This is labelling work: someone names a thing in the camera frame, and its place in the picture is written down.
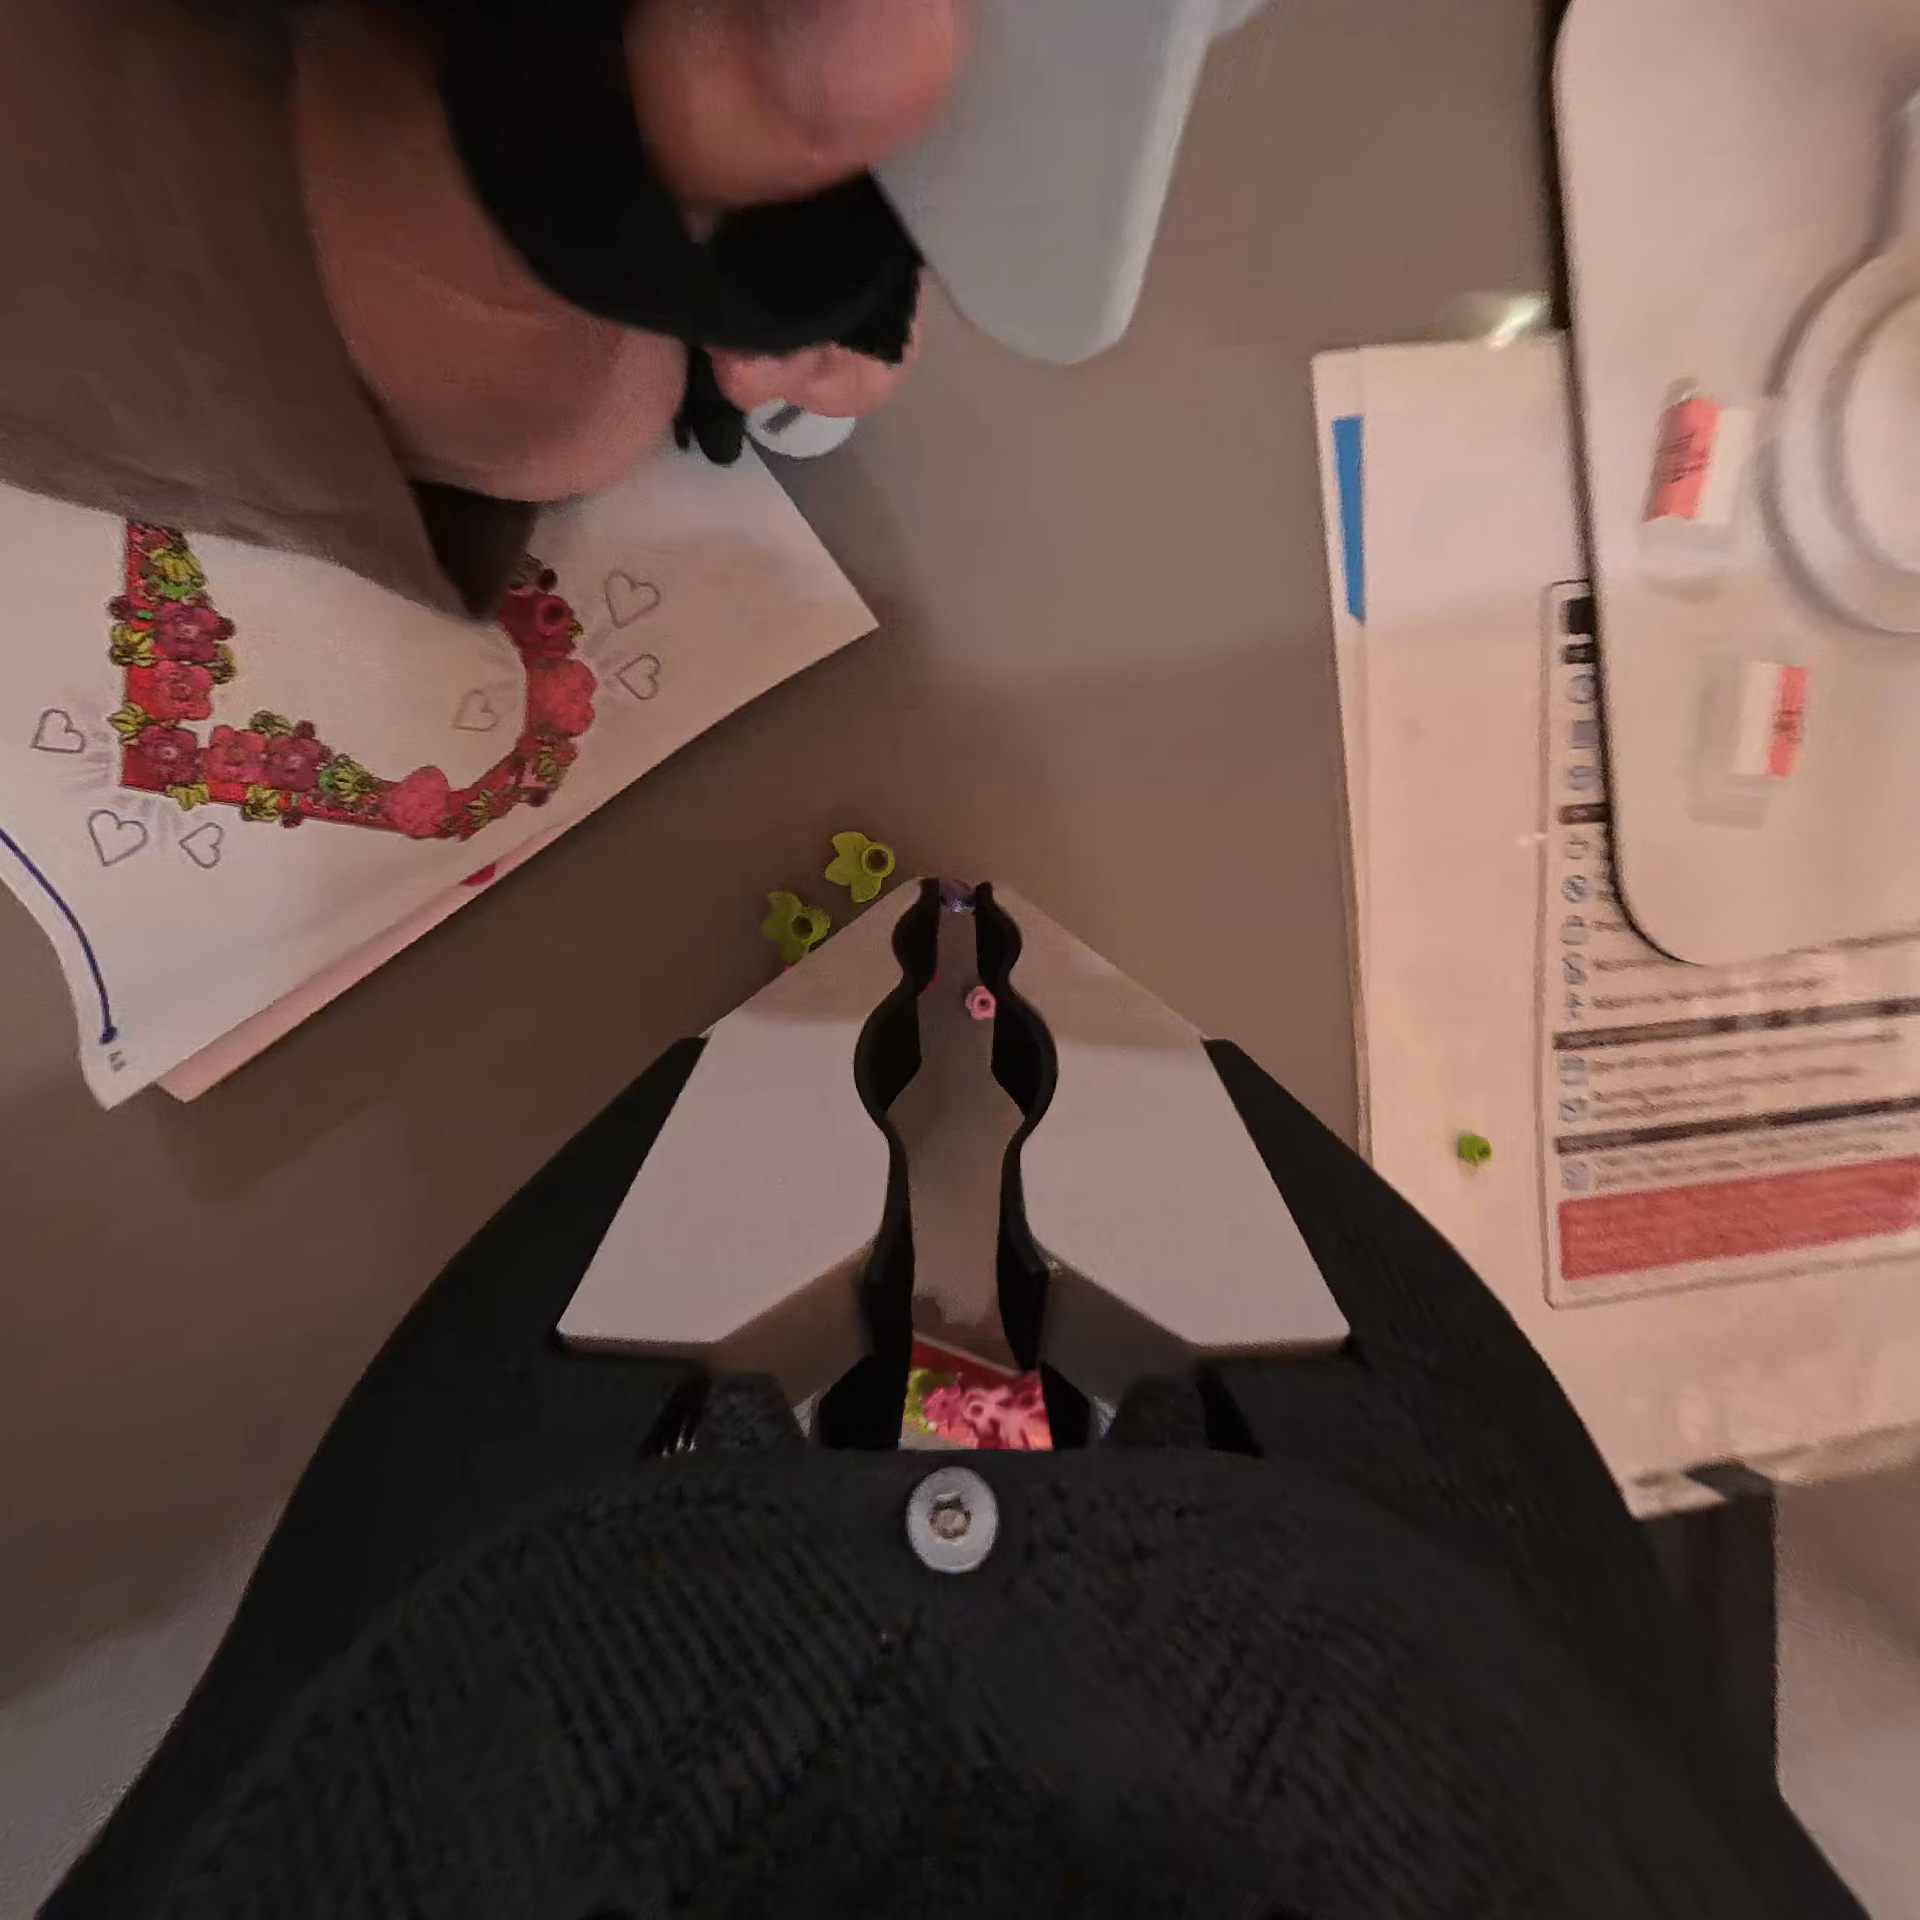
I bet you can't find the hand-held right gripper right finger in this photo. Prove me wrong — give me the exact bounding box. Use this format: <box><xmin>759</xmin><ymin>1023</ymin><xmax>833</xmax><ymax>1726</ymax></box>
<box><xmin>972</xmin><ymin>881</ymin><xmax>1354</xmax><ymax>1450</ymax></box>

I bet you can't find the curved lego flower heart section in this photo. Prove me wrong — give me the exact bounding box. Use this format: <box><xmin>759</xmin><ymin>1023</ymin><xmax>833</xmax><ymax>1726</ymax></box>
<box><xmin>904</xmin><ymin>1340</ymin><xmax>1056</xmax><ymax>1451</ymax></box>

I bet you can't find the lego instruction booklet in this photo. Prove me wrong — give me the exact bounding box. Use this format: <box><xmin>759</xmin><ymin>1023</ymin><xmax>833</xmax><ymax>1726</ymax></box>
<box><xmin>0</xmin><ymin>434</ymin><xmax>883</xmax><ymax>1114</ymax></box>

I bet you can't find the person's left hand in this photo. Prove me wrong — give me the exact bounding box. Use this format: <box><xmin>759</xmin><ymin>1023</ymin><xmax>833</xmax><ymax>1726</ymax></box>
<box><xmin>293</xmin><ymin>0</ymin><xmax>965</xmax><ymax>506</ymax></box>

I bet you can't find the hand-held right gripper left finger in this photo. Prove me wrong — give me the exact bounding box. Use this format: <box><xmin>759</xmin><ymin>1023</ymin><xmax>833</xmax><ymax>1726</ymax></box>
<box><xmin>556</xmin><ymin>881</ymin><xmax>945</xmax><ymax>1450</ymax></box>

